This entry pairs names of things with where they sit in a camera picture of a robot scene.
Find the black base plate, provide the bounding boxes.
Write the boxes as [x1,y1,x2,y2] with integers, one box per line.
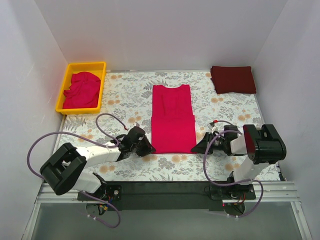
[91,181,256,211]

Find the red t-shirt in bin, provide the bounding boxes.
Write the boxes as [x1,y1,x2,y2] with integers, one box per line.
[62,71,101,109]

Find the folded dark red t-shirt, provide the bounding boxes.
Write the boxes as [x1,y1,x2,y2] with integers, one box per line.
[210,66,257,94]

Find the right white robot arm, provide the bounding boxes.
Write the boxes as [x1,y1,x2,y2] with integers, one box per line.
[191,120,287,201]

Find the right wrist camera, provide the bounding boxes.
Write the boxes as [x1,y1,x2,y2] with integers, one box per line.
[207,120,219,134]

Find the bright red t-shirt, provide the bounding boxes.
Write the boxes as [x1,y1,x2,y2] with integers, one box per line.
[151,84,197,154]

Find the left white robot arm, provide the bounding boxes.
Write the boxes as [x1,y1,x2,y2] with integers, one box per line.
[40,126,156,200]

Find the aluminium rail frame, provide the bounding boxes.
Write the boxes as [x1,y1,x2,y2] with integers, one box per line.
[23,179,312,240]

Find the yellow plastic bin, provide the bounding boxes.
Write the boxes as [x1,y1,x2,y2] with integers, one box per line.
[55,61,107,115]

